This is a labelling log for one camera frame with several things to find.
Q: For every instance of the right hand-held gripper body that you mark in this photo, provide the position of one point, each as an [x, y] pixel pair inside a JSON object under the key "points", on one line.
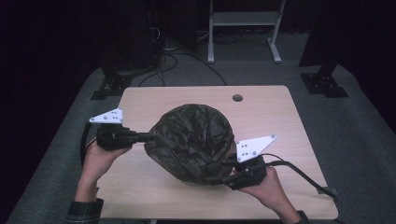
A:
{"points": [[250, 169]]}

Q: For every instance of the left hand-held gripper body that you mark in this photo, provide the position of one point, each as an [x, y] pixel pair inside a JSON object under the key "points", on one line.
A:
{"points": [[115, 137]]}

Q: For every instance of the black garbage bag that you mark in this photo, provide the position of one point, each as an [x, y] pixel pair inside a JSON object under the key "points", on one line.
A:
{"points": [[191, 143]]}

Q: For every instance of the person's right hand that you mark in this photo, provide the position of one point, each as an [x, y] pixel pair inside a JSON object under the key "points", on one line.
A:
{"points": [[274, 193]]}

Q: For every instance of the person's left hand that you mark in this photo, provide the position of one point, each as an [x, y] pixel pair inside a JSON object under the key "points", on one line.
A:
{"points": [[95, 163]]}

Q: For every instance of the black stand base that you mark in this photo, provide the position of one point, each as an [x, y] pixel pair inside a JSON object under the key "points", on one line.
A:
{"points": [[323, 82], [113, 84]]}

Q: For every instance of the grey tape piece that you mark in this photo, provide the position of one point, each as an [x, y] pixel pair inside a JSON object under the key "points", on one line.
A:
{"points": [[328, 190]]}

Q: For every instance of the dark equipment cabinet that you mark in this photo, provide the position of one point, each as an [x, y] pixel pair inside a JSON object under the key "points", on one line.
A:
{"points": [[134, 34]]}

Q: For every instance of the white metal stand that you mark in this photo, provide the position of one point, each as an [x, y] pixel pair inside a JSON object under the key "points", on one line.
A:
{"points": [[246, 18]]}

